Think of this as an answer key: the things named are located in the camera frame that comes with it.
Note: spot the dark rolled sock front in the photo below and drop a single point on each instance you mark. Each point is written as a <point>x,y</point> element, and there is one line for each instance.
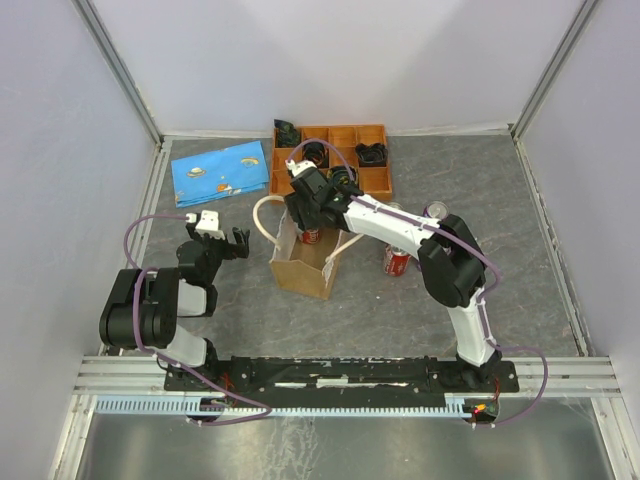
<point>342,175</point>

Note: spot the light blue cable duct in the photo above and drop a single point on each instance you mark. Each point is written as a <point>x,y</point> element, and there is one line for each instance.
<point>201,406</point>

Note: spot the aluminium front rail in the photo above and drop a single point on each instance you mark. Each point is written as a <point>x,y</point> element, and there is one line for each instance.
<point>568,377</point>

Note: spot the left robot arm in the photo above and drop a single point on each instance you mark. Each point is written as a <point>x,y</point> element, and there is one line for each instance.
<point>144,311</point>

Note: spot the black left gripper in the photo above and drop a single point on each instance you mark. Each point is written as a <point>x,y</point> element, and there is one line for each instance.
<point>233,251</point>

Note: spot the dark rolled sock right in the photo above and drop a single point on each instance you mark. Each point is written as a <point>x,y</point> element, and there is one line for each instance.
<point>373,155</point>

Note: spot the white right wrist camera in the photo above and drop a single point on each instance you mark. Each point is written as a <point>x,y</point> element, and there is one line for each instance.
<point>297,168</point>

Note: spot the dark rolled sock middle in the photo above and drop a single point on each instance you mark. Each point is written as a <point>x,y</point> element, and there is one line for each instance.
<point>316,152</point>

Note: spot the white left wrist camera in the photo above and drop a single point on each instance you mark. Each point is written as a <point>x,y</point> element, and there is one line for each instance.
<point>206,222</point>

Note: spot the left aluminium corner post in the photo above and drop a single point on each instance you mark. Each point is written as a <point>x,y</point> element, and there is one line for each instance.
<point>89,14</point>

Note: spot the red soda can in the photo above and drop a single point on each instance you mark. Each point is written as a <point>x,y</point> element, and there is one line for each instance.
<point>311,236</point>
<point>395,261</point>

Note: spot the aluminium corner post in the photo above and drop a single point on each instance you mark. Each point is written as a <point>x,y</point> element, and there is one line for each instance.
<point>89,14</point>
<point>551,72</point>

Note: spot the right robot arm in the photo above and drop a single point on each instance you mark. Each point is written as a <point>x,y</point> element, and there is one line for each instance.
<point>452,264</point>

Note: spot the burlap canvas tote bag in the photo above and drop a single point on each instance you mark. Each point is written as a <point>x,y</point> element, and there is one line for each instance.
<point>297,267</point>

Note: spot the red soda can back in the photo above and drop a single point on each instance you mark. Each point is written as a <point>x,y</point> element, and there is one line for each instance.
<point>311,236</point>

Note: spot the dark rolled sock back-left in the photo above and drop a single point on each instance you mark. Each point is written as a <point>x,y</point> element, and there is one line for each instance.
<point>286,134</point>

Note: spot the wooden compartment tray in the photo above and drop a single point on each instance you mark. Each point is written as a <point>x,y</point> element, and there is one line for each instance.
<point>340,141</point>

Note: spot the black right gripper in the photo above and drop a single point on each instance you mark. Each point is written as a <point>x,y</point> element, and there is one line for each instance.
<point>296,208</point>

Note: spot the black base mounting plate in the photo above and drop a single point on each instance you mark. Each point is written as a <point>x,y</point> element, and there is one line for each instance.
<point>352,382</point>

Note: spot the right aluminium corner post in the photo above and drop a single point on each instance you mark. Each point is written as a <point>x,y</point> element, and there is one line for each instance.
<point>551,72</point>

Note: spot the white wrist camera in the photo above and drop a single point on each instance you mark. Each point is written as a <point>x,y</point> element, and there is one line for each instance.
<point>297,168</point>
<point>206,222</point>

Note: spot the blue space-print cloth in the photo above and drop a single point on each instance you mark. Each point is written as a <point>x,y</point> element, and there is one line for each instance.
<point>218,174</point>

